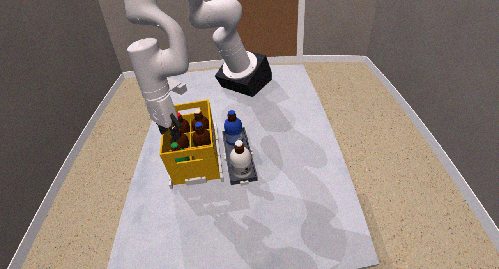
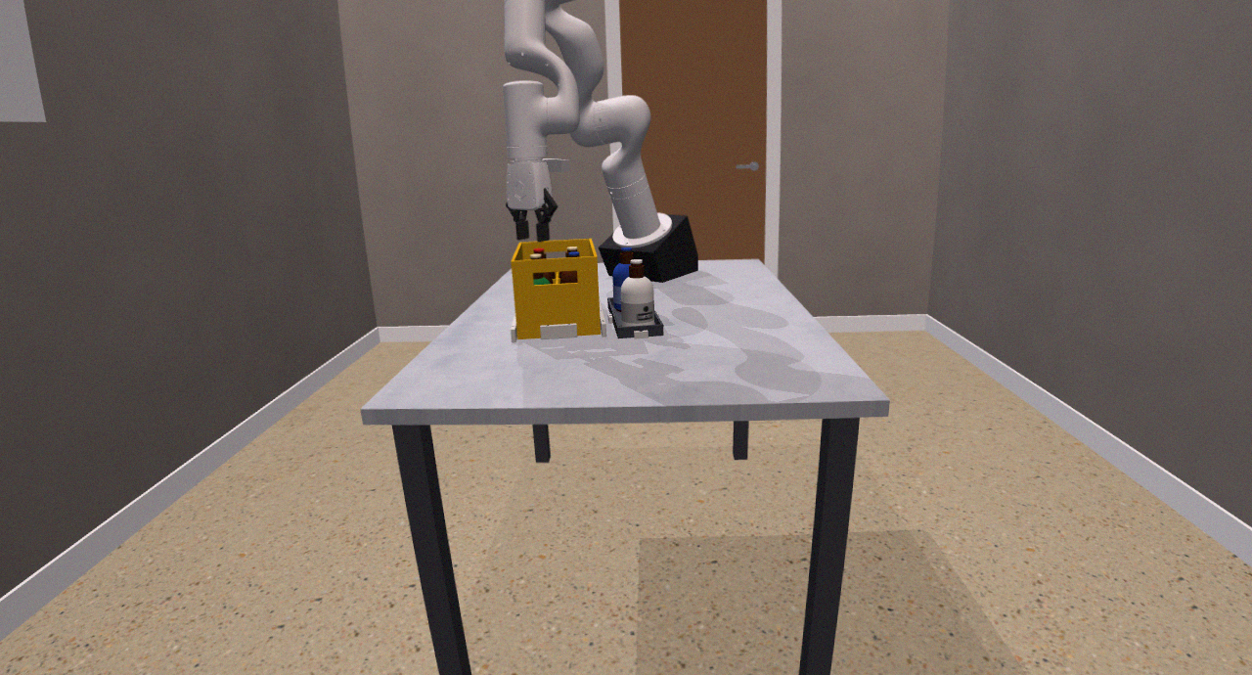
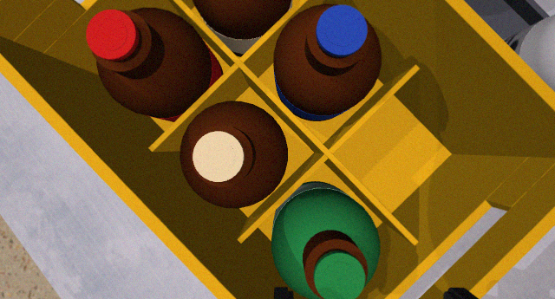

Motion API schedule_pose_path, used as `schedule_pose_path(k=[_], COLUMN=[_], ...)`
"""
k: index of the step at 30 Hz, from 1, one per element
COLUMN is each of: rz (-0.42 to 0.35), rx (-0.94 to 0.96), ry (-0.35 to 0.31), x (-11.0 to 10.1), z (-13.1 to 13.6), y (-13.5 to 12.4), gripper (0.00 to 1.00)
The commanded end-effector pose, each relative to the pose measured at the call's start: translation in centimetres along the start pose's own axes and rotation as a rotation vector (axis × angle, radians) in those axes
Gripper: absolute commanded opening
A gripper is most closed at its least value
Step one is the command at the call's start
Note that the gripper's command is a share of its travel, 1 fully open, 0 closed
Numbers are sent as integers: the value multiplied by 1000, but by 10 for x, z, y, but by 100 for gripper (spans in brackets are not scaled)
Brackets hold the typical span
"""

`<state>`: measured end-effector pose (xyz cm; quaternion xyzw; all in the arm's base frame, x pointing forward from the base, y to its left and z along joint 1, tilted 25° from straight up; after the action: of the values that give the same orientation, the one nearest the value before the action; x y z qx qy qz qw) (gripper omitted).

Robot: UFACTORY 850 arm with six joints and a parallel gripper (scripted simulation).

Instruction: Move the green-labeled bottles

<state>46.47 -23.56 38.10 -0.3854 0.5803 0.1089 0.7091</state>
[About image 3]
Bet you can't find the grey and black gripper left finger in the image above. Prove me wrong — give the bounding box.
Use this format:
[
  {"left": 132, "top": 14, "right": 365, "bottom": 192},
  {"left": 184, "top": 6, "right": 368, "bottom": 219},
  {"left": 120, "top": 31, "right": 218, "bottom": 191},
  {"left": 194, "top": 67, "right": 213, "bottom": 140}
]
[{"left": 274, "top": 287, "right": 294, "bottom": 299}]

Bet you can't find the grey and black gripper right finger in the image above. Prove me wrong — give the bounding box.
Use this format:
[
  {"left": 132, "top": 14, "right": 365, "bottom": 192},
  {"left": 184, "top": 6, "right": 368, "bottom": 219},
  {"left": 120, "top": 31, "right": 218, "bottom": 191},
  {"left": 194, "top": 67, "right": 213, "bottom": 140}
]
[{"left": 443, "top": 288, "right": 479, "bottom": 299}]

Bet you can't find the dark grey tray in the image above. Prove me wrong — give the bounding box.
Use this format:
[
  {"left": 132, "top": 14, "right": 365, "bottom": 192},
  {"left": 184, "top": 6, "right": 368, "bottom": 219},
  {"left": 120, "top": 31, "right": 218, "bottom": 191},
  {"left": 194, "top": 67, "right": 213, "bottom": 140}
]
[{"left": 464, "top": 0, "right": 549, "bottom": 39}]

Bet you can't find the white bottle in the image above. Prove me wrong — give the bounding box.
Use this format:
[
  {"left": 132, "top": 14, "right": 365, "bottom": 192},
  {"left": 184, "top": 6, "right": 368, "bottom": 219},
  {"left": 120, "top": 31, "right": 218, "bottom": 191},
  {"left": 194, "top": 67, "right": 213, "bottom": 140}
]
[{"left": 503, "top": 14, "right": 555, "bottom": 92}]

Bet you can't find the green bottle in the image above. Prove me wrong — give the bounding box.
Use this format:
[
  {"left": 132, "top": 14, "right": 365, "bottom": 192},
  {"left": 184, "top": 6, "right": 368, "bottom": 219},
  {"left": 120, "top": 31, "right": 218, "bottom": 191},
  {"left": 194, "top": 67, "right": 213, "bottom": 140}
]
[{"left": 271, "top": 181, "right": 381, "bottom": 299}]

